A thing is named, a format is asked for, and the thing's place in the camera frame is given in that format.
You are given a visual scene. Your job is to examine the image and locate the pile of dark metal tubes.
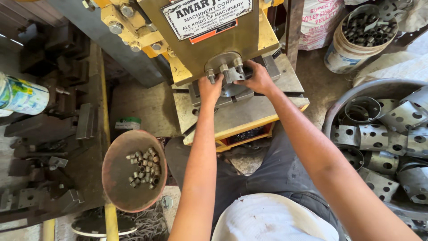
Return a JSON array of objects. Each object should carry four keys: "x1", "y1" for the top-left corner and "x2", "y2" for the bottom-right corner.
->
[{"x1": 342, "y1": 13, "x2": 397, "y2": 48}]

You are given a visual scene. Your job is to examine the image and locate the yellow pipe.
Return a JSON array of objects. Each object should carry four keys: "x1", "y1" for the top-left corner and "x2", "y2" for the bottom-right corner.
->
[{"x1": 104, "y1": 202, "x2": 119, "y2": 241}]

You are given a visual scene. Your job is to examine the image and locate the white shirt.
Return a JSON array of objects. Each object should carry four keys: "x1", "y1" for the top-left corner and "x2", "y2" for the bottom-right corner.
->
[{"x1": 211, "y1": 193, "x2": 340, "y2": 241}]

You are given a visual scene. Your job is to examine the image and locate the grey trousers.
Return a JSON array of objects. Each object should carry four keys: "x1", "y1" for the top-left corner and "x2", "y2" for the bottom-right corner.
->
[{"x1": 165, "y1": 122, "x2": 349, "y2": 241}]

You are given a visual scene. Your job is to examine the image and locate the white printed sack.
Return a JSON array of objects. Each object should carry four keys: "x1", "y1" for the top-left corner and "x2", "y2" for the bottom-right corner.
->
[{"x1": 298, "y1": 0, "x2": 346, "y2": 51}]

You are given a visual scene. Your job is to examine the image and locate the small green-lid jar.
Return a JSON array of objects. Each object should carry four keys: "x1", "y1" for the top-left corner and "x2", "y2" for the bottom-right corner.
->
[{"x1": 115, "y1": 117, "x2": 142, "y2": 131}]

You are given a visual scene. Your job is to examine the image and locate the colourful painted can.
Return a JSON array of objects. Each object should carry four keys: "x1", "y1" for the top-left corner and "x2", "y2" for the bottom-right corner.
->
[{"x1": 0, "y1": 72, "x2": 50, "y2": 118}]

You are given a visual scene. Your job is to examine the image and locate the person's right hand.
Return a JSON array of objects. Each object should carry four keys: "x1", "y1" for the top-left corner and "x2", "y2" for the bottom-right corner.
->
[{"x1": 233, "y1": 60, "x2": 279, "y2": 98}]

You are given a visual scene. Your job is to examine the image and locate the yellow press machine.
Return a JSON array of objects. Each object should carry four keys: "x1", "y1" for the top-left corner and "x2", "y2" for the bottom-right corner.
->
[{"x1": 82, "y1": 0, "x2": 310, "y2": 153}]

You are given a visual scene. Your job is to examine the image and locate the person's left hand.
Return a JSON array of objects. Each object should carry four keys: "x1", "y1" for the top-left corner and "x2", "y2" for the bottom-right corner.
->
[{"x1": 198, "y1": 74, "x2": 225, "y2": 108}]

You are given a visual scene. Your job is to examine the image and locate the pile of small metal bushings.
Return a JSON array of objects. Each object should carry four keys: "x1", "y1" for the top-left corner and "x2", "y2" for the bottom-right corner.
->
[{"x1": 126, "y1": 147, "x2": 162, "y2": 191}]

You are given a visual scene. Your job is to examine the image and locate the pile of perforated metal rings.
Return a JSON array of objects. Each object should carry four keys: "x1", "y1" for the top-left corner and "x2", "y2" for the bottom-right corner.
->
[{"x1": 330, "y1": 86, "x2": 428, "y2": 205}]

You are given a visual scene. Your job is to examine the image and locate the white machine nameplate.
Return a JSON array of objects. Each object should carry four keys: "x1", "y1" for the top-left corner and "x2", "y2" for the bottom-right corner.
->
[{"x1": 160, "y1": 0, "x2": 253, "y2": 42}]

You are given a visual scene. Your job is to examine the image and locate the white round disc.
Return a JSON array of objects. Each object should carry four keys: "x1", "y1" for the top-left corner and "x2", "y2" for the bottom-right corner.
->
[{"x1": 71, "y1": 216, "x2": 138, "y2": 238}]

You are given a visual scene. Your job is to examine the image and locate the rusty steel post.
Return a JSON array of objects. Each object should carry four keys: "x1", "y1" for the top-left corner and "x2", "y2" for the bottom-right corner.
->
[{"x1": 285, "y1": 0, "x2": 305, "y2": 71}]

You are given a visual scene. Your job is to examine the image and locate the heap of metal scrap strips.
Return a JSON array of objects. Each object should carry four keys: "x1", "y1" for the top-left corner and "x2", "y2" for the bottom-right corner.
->
[{"x1": 75, "y1": 200, "x2": 170, "y2": 241}]

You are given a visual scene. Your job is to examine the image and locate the workbench with dark metal dies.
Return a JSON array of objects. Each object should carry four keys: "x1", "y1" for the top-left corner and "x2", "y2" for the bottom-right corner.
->
[{"x1": 0, "y1": 20, "x2": 111, "y2": 232}]

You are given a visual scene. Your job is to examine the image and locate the rusty round metal bowl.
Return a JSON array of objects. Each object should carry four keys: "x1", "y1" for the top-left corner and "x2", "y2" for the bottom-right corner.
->
[{"x1": 102, "y1": 130, "x2": 168, "y2": 214}]

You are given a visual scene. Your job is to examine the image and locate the large grey metal basin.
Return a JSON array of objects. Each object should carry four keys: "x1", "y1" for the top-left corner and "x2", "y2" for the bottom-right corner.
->
[{"x1": 322, "y1": 79, "x2": 428, "y2": 222}]

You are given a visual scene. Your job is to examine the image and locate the plain white sack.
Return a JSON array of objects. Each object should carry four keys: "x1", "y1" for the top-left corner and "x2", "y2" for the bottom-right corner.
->
[{"x1": 353, "y1": 51, "x2": 428, "y2": 88}]

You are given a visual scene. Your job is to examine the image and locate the white plastic bucket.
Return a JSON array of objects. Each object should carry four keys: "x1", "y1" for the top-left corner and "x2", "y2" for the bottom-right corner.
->
[{"x1": 324, "y1": 4, "x2": 399, "y2": 74}]

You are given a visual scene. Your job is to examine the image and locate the grey steel die block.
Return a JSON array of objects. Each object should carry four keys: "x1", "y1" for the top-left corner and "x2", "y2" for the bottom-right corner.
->
[{"x1": 188, "y1": 75, "x2": 255, "y2": 108}]

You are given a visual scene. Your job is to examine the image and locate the grey bolted punch holder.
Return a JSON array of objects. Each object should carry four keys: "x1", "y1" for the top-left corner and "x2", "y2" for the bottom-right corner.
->
[{"x1": 204, "y1": 51, "x2": 247, "y2": 84}]

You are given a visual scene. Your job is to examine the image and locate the grey steel beam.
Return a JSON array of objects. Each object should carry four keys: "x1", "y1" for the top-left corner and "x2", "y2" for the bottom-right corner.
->
[{"x1": 45, "y1": 0, "x2": 168, "y2": 89}]

